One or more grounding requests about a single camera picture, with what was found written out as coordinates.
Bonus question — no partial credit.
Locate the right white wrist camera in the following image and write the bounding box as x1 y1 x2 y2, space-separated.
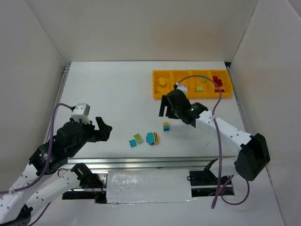
174 82 188 95

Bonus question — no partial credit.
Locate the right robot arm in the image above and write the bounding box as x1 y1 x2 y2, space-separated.
159 89 270 181

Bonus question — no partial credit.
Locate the yellow four-compartment bin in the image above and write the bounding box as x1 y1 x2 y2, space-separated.
152 70 233 99

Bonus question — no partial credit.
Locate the aluminium left rail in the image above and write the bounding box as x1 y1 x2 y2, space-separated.
42 64 71 144

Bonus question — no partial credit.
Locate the round yellow lego brick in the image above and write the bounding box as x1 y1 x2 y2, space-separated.
158 77 166 87

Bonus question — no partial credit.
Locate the aluminium right rail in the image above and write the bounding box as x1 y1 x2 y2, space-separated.
225 62 251 134

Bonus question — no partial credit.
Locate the light green lego brick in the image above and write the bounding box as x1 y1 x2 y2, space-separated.
195 86 204 92

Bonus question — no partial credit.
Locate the teal square lego plate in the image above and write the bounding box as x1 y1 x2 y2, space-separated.
129 139 137 148

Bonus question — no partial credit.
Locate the aluminium rail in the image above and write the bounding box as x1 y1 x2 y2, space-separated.
225 62 251 134
42 64 71 144
65 157 243 170

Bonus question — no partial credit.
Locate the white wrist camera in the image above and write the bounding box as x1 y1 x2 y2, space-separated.
174 82 188 95
70 103 91 125

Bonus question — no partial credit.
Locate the small teal lego brick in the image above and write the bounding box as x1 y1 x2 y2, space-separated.
163 125 170 131

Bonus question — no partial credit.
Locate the red flower lego brick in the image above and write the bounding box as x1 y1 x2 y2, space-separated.
213 76 223 87

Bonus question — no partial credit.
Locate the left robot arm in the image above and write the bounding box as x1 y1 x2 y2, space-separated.
0 117 112 226

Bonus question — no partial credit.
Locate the aluminium front rail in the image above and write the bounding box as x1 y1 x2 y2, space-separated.
65 157 243 170

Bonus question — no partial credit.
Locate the white foil covered panel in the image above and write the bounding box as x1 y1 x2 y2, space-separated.
106 169 192 204

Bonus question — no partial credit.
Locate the yellow long lego brick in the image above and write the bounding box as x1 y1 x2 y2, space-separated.
156 87 168 95

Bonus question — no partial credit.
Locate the teal rounded lego brick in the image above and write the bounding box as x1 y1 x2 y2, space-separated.
146 132 155 145

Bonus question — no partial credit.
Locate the yellow black striped lego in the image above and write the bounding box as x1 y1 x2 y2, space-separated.
153 132 158 145

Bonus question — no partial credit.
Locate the lime green lego plate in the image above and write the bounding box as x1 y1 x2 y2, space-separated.
134 133 143 144

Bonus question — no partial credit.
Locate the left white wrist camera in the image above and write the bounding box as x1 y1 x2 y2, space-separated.
70 103 91 125

